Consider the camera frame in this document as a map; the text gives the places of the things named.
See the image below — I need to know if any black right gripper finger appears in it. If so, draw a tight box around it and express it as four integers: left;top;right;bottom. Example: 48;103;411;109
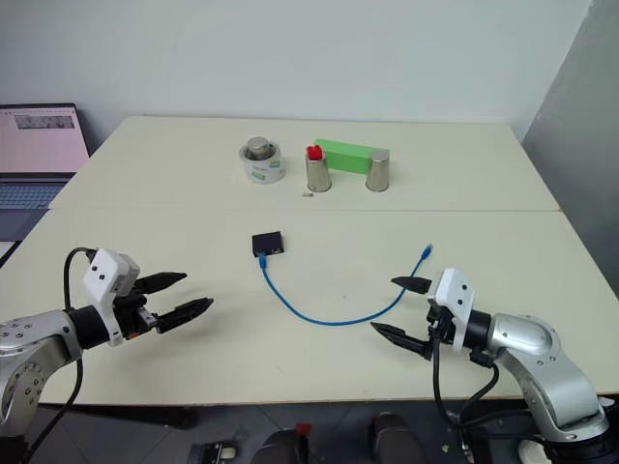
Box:
390;275;431;296
369;322;432;363

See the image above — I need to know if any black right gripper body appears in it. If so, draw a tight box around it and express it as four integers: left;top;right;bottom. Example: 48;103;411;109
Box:
425;273;458;362

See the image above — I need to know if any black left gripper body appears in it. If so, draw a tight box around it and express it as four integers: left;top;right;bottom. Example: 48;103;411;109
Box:
113;281;161;340

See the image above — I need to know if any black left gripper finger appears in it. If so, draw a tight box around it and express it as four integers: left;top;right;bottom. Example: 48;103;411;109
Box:
133;272;189;298
155;297;215;334

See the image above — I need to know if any small black adapter box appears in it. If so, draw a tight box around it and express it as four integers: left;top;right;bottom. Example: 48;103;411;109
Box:
251;231;286;258

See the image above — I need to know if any dark rounded brown shape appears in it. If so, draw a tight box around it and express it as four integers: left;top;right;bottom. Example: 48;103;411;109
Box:
368;412;425;464

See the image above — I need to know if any plain steel cup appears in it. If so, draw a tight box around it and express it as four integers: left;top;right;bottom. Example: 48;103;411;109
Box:
365;150;392;192

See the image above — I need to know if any green rectangular block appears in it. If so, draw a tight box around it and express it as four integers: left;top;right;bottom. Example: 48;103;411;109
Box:
312;138;392;175

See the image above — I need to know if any black device with white button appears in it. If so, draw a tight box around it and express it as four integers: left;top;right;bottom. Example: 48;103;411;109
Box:
189;440;243;464

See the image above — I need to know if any steel cup with red object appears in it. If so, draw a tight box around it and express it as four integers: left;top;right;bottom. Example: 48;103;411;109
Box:
305;153;334;193

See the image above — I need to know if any white tape roll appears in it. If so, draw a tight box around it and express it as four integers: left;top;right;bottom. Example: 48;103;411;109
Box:
238;139;285;186

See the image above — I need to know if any dark rounded shape with red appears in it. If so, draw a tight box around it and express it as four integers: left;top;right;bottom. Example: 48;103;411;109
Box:
251;423;320;464

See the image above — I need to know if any silver metal cylinder weight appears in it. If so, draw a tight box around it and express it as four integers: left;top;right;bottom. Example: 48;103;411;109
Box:
246;136;273;160

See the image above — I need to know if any open laptop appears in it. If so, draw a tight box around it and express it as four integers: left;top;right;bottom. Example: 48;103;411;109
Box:
0;102;92;243

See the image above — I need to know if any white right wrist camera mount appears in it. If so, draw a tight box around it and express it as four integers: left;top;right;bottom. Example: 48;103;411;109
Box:
433;268;478;351

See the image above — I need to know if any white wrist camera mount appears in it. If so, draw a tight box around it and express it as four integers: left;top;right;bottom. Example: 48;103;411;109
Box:
433;268;478;351
81;247;141;348

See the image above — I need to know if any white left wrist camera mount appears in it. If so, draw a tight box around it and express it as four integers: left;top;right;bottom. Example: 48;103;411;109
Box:
81;247;141;348

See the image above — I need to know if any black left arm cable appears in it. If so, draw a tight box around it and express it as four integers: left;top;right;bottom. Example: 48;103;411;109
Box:
24;247;98;453

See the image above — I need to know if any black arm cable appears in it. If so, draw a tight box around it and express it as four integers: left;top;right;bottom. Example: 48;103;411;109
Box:
24;247;98;453
431;333;501;430

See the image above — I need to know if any blue Ethernet cable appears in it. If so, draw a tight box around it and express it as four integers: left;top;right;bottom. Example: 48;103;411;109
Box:
257;244;435;326

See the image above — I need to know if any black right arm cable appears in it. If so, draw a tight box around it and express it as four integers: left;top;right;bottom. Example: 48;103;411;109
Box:
431;333;501;430

